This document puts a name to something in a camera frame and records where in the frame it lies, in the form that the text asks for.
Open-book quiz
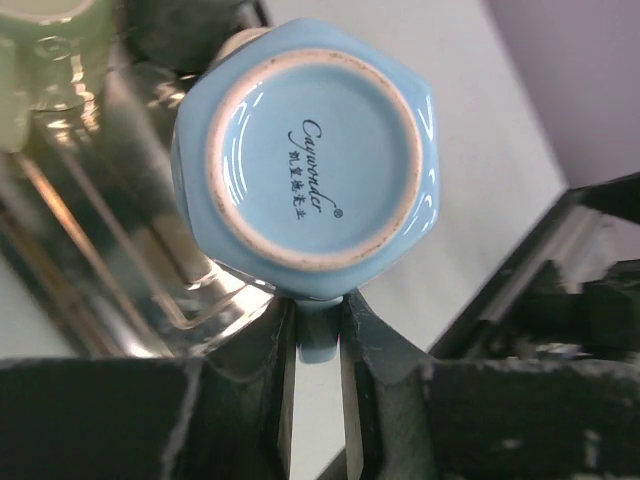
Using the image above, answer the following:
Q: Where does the steel tray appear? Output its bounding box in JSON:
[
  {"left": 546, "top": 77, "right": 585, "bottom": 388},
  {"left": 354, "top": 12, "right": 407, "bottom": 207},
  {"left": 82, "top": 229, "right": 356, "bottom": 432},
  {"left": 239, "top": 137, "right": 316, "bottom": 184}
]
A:
[{"left": 1, "top": 1, "right": 273, "bottom": 357}]

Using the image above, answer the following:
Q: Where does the light blue mug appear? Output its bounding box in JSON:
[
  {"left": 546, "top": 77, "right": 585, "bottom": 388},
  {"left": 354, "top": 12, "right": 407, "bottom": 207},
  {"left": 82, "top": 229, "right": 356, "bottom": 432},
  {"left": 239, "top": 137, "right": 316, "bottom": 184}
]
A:
[{"left": 171, "top": 19, "right": 440, "bottom": 364}]

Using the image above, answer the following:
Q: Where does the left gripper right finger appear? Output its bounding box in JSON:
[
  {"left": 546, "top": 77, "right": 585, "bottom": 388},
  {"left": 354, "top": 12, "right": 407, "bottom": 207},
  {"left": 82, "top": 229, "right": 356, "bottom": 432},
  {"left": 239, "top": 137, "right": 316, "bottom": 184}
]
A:
[{"left": 340, "top": 293, "right": 639, "bottom": 479}]

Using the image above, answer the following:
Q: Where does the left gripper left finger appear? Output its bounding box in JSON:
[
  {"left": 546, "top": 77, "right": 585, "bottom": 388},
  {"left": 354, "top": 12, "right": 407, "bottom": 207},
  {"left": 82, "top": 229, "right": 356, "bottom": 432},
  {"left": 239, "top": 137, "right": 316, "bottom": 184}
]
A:
[{"left": 1, "top": 299, "right": 295, "bottom": 479}]

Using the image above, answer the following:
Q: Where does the green mug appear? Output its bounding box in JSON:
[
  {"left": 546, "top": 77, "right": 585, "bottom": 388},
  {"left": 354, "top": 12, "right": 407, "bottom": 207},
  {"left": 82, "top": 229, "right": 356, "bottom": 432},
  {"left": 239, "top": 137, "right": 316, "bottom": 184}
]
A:
[{"left": 1, "top": 1, "right": 114, "bottom": 152}]

